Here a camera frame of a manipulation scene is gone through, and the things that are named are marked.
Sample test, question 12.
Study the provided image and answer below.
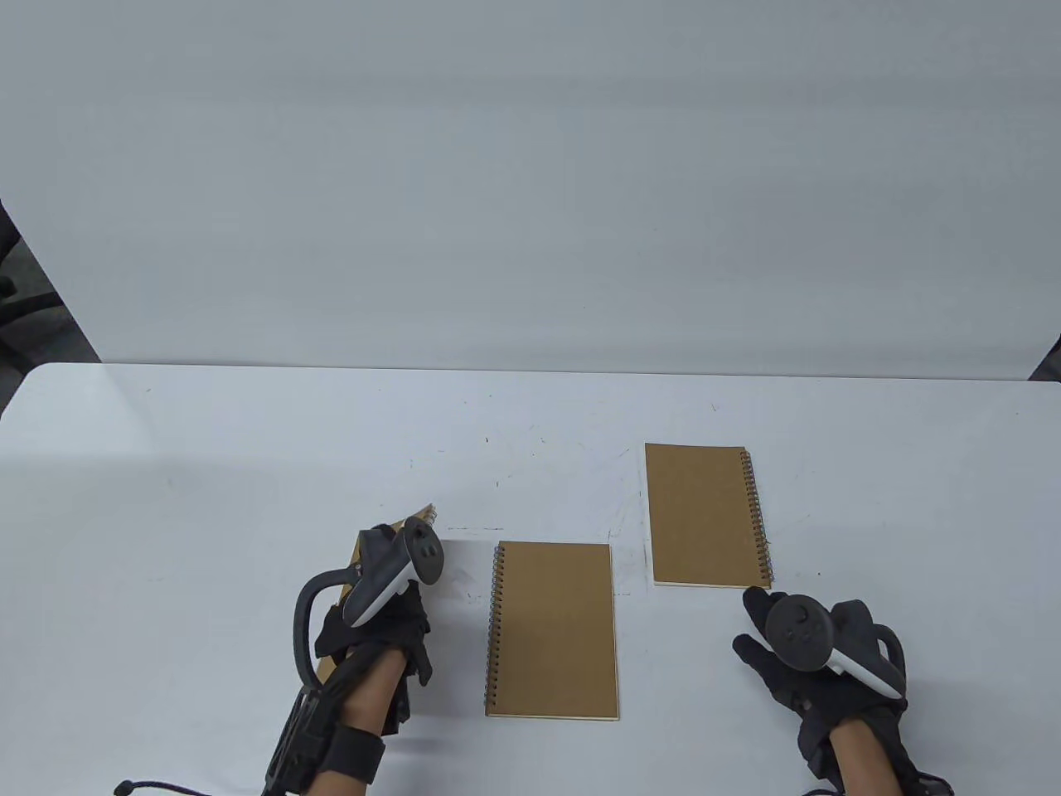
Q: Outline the person's right forearm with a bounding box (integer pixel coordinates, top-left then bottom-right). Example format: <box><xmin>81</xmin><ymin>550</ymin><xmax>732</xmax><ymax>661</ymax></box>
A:
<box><xmin>827</xmin><ymin>717</ymin><xmax>903</xmax><ymax>796</ymax></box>

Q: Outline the white backdrop board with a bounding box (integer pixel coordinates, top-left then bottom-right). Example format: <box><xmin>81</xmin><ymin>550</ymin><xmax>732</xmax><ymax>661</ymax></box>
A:
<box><xmin>0</xmin><ymin>0</ymin><xmax>1061</xmax><ymax>382</ymax></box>

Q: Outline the person's left forearm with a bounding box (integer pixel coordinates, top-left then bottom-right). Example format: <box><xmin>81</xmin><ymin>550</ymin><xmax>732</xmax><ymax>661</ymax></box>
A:
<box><xmin>311</xmin><ymin>651</ymin><xmax>409</xmax><ymax>796</ymax></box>

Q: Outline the person's right hand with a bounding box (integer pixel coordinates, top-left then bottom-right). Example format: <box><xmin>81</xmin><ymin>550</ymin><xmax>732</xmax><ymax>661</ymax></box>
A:
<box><xmin>733</xmin><ymin>585</ymin><xmax>909</xmax><ymax>778</ymax></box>

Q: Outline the person's left hand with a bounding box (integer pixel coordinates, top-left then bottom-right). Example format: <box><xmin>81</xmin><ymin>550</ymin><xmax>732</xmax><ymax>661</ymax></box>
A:
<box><xmin>313</xmin><ymin>523</ymin><xmax>434</xmax><ymax>687</ymax></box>

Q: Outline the brown spiral notebook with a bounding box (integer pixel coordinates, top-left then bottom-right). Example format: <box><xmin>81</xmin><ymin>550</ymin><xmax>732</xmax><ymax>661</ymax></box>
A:
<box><xmin>645</xmin><ymin>443</ymin><xmax>773</xmax><ymax>590</ymax></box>
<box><xmin>485</xmin><ymin>541</ymin><xmax>621</xmax><ymax>721</ymax></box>
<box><xmin>317</xmin><ymin>503</ymin><xmax>438</xmax><ymax>687</ymax></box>

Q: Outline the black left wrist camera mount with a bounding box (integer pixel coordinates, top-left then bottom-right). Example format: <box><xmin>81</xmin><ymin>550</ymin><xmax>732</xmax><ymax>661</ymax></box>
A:
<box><xmin>264</xmin><ymin>647</ymin><xmax>387</xmax><ymax>796</ymax></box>

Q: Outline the black office chair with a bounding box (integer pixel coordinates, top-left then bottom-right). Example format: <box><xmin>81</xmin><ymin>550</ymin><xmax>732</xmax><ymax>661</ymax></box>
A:
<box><xmin>0</xmin><ymin>199</ymin><xmax>102</xmax><ymax>392</ymax></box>

